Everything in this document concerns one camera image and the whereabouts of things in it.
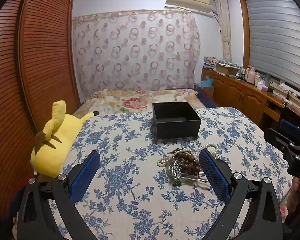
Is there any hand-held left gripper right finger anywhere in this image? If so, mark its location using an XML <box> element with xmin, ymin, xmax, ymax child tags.
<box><xmin>199</xmin><ymin>148</ymin><xmax>285</xmax><ymax>240</ymax></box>

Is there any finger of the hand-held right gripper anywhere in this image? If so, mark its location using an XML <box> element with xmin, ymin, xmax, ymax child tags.
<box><xmin>279</xmin><ymin>119</ymin><xmax>300</xmax><ymax>144</ymax></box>
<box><xmin>264</xmin><ymin>128</ymin><xmax>295</xmax><ymax>155</ymax></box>

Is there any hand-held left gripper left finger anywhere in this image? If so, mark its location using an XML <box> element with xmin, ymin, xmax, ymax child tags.
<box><xmin>20</xmin><ymin>150</ymin><xmax>102</xmax><ymax>240</ymax></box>

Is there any brown wooden bead bracelet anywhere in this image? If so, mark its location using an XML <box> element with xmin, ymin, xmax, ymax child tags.
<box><xmin>171</xmin><ymin>148</ymin><xmax>202</xmax><ymax>173</ymax></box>

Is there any tangle of silver bracelets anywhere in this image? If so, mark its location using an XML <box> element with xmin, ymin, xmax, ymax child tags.
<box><xmin>166</xmin><ymin>159</ymin><xmax>211</xmax><ymax>187</ymax></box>

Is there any white pearl necklace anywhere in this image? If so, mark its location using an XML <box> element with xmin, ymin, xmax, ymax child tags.
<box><xmin>157</xmin><ymin>143</ymin><xmax>218</xmax><ymax>168</ymax></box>

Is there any black box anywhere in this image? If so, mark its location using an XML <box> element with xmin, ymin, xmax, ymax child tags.
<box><xmin>152</xmin><ymin>102</ymin><xmax>202</xmax><ymax>140</ymax></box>

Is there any yellow plush toy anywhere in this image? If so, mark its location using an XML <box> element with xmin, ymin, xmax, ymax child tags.
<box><xmin>31</xmin><ymin>101</ymin><xmax>100</xmax><ymax>178</ymax></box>

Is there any blue floral blanket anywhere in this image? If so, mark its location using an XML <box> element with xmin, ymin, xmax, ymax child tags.
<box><xmin>47</xmin><ymin>107</ymin><xmax>294</xmax><ymax>240</ymax></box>

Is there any long wooden cabinet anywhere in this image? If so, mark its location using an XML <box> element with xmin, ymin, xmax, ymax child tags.
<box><xmin>201</xmin><ymin>67</ymin><xmax>300</xmax><ymax>130</ymax></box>

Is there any pink thermos jug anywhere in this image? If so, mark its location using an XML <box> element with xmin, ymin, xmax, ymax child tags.
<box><xmin>247</xmin><ymin>67</ymin><xmax>257</xmax><ymax>84</ymax></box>

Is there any dark blue bed sheet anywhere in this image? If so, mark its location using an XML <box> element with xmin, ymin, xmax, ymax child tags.
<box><xmin>194</xmin><ymin>85</ymin><xmax>218</xmax><ymax>108</ymax></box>

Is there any flat cardboard box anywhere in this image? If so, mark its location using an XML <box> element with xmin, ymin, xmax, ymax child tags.
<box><xmin>215</xmin><ymin>61</ymin><xmax>238</xmax><ymax>77</ymax></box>

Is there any pink floral quilt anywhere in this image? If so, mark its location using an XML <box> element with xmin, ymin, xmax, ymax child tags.
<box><xmin>75</xmin><ymin>88</ymin><xmax>207</xmax><ymax>118</ymax></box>

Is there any light blue plastic bag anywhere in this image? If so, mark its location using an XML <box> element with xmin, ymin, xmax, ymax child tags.
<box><xmin>195</xmin><ymin>78</ymin><xmax>215</xmax><ymax>89</ymax></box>

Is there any grey window blind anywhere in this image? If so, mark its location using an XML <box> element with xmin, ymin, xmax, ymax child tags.
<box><xmin>245</xmin><ymin>0</ymin><xmax>300</xmax><ymax>93</ymax></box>

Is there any stack of patterned boxes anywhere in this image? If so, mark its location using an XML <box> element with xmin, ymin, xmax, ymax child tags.
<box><xmin>204</xmin><ymin>56</ymin><xmax>218</xmax><ymax>70</ymax></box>

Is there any beige lace curtain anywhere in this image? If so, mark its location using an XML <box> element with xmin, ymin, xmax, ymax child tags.
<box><xmin>214</xmin><ymin>0</ymin><xmax>233</xmax><ymax>64</ymax></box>

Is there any brown louvered wardrobe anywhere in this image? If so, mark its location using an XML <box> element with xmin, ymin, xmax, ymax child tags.
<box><xmin>0</xmin><ymin>0</ymin><xmax>80</xmax><ymax>220</ymax></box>

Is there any wooden window frame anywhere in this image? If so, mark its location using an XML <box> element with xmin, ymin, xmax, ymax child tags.
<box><xmin>239</xmin><ymin>0</ymin><xmax>251</xmax><ymax>70</ymax></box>

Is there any sheer ring-patterned curtain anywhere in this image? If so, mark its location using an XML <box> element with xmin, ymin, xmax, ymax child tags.
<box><xmin>72</xmin><ymin>9</ymin><xmax>201</xmax><ymax>103</ymax></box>

